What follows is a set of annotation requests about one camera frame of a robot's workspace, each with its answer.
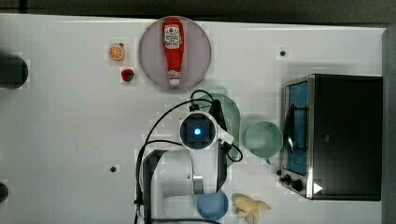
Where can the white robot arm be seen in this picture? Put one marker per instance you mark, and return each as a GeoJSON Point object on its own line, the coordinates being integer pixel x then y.
{"type": "Point", "coordinates": [198, 167]}

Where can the grey round plate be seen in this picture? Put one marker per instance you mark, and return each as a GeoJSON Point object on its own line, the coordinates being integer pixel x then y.
{"type": "Point", "coordinates": [196, 60]}

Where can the light green mug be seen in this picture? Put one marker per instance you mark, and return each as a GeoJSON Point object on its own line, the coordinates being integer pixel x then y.
{"type": "Point", "coordinates": [264, 140]}

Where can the red strawberry toy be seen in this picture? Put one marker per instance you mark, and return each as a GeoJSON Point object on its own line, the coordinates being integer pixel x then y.
{"type": "Point", "coordinates": [127, 75]}

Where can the red ketchup bottle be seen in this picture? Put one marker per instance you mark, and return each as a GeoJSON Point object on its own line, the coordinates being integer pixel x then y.
{"type": "Point", "coordinates": [173, 47]}

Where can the blue cup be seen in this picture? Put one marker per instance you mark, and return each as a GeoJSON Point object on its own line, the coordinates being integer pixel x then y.
{"type": "Point", "coordinates": [213, 206]}

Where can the orange slice toy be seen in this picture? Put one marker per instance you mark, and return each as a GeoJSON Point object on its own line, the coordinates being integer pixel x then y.
{"type": "Point", "coordinates": [116, 52]}

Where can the peeled banana toy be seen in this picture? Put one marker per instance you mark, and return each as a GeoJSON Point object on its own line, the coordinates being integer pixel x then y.
{"type": "Point", "coordinates": [247, 208]}

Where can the black toaster oven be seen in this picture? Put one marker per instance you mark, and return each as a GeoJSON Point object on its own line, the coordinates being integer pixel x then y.
{"type": "Point", "coordinates": [333, 132]}

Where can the black pot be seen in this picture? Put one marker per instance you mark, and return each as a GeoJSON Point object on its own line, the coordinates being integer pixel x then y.
{"type": "Point", "coordinates": [13, 71]}

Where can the dark object at edge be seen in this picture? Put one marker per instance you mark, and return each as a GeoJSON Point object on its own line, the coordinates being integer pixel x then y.
{"type": "Point", "coordinates": [3, 192]}

